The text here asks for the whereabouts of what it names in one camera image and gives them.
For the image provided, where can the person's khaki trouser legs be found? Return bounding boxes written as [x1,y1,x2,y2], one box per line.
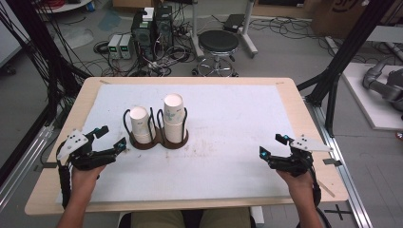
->
[130,207,252,228]

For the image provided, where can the black computer tower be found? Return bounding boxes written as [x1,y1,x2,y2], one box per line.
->
[130,10,157,62]
[154,5,174,53]

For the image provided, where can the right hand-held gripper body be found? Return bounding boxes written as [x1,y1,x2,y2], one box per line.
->
[275,135,334,178]

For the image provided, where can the black wire cup holder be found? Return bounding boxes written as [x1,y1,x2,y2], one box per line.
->
[123,106,190,150]

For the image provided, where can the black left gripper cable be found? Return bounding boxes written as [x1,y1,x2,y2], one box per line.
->
[56,151,72,210]

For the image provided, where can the flat black box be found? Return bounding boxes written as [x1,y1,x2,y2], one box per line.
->
[222,13,246,34]

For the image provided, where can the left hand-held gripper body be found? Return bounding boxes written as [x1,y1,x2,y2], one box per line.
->
[56,128,117,172]

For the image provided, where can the white metal stand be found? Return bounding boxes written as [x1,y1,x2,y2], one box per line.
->
[189,0,259,60]

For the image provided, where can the open cardboard box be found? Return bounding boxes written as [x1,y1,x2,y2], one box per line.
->
[111,0,157,10]

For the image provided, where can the black metal frame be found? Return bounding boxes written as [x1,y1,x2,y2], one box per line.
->
[297,0,396,138]
[0,0,93,127]

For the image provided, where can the white round table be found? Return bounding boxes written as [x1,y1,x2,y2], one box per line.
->
[33,0,93,14]

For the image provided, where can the grey power supply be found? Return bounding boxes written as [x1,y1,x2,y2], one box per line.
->
[106,33,123,60]
[119,33,134,61]

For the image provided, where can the thin wooden stick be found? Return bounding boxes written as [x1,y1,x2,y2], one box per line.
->
[317,180,336,199]

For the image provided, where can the short stack of paper cups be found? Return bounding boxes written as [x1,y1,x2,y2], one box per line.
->
[128,105,157,144]

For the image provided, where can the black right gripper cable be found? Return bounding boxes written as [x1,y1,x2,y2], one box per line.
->
[308,165,333,228]

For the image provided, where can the black round stool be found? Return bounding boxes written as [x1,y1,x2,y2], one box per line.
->
[191,29,240,78]

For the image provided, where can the aluminium rail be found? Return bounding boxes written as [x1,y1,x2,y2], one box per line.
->
[0,124,54,212]
[303,97,374,228]

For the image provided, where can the tall stack of paper cups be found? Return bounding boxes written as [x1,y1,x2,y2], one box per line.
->
[163,93,187,143]

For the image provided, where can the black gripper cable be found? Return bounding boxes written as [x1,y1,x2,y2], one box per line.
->
[308,165,333,228]
[56,151,72,210]

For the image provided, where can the white floor board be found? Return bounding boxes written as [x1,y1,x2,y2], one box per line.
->
[341,62,403,131]

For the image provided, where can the white table mat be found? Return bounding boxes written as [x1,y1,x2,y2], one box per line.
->
[56,84,297,203]

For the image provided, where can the small white box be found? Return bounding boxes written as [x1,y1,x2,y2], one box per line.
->
[142,7,156,23]

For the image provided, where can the person's left hand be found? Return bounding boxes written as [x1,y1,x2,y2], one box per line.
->
[70,164,106,195]

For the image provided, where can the person's right hand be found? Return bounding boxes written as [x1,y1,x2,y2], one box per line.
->
[276,170,316,204]

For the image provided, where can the large printed cardboard box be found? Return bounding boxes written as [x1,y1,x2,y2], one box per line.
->
[309,0,371,40]

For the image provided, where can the tangle of floor cables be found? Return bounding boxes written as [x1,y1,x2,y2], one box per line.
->
[92,12,199,78]

